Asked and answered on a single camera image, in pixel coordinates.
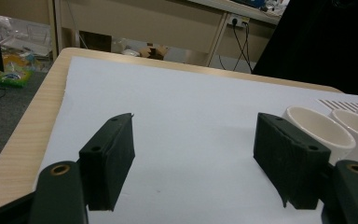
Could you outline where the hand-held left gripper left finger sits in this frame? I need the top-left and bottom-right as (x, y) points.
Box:
(78, 112), (136, 212)

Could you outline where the white wall outlet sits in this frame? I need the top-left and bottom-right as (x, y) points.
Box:
(229, 13), (250, 29)

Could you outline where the beige wooden desk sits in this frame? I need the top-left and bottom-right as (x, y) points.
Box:
(48, 0), (282, 68)

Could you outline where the black power cable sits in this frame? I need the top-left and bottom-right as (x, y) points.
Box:
(218, 20), (250, 72)
(231, 18), (255, 74)

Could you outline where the clear plastic bag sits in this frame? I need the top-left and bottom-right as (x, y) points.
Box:
(0, 15), (54, 63)

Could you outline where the open cardboard box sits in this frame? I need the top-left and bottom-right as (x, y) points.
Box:
(138, 43), (169, 61)

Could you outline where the yellow green snack bag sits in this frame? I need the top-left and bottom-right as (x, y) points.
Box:
(0, 68), (34, 89)

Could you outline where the striped woven placemat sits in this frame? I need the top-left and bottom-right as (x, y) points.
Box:
(316, 98), (358, 113)

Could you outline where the white crumpled wrapper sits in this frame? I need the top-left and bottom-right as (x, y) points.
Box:
(117, 46), (141, 58)

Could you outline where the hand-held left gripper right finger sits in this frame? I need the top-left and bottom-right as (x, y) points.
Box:
(253, 112), (332, 210)

